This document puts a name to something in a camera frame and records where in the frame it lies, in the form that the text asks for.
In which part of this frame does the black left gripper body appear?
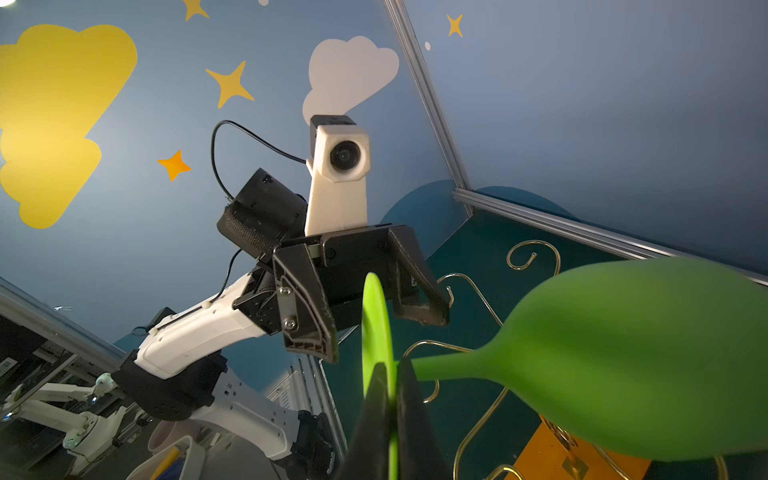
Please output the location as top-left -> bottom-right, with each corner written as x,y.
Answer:
277,224 -> 397,330

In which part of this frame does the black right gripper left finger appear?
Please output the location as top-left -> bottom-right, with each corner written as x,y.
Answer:
335,362 -> 394,480

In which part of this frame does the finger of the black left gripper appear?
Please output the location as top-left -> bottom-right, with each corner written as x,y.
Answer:
273,244 -> 338,363
388,225 -> 450,327

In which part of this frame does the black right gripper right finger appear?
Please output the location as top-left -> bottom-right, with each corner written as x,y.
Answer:
396,357 -> 450,480

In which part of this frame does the green wine glass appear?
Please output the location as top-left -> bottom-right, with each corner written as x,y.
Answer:
362,257 -> 767,479

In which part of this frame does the white robot arm outside cell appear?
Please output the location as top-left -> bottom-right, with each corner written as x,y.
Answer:
1,373 -> 148,478

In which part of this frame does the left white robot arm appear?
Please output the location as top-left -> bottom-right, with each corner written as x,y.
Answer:
113,170 -> 449,479

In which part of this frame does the orange wooden rack base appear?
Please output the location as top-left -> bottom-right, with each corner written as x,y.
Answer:
513,422 -> 651,480

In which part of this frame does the white bin with yellow tool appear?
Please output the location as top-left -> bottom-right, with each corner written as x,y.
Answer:
126,420 -> 205,480

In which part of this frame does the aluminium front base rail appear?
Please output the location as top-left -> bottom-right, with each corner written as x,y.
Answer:
262,335 -> 347,460

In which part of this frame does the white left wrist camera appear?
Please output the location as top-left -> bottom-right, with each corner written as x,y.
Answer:
305,115 -> 372,236

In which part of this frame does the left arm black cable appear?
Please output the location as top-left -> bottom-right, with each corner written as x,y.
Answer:
209,119 -> 310,301

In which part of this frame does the gold wire glass rack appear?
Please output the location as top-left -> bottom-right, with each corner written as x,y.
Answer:
403,239 -> 729,479

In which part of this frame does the left aluminium corner post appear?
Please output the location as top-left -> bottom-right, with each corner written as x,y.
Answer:
383,0 -> 471,191

